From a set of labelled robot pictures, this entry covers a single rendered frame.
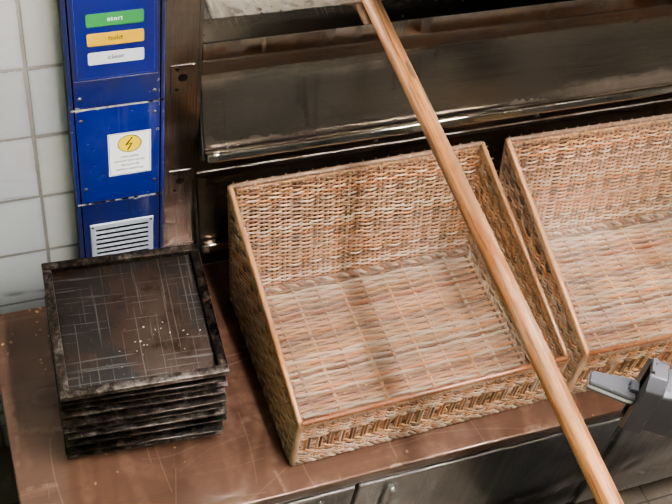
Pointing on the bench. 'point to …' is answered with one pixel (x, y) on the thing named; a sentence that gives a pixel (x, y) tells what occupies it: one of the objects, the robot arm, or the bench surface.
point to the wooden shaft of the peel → (497, 266)
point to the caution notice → (129, 152)
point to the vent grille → (122, 236)
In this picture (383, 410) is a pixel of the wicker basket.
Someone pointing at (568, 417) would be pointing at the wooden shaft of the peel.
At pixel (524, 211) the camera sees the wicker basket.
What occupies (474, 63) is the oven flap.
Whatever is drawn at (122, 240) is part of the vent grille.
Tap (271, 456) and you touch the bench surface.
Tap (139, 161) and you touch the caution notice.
